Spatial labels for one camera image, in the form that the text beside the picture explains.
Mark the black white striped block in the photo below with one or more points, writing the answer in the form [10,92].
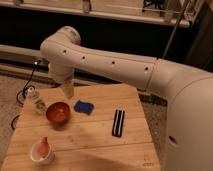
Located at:
[118,123]

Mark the red wooden bowl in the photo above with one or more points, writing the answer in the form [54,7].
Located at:
[58,113]

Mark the blue sponge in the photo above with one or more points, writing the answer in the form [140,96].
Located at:
[83,107]

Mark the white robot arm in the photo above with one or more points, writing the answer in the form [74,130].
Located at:
[187,90]

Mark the wooden table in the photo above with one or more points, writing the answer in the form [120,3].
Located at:
[86,142]

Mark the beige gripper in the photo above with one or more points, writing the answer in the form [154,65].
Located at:
[68,89]

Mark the orange carrot toy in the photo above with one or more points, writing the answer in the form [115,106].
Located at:
[44,148]

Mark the white cup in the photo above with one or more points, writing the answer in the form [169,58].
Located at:
[35,156]

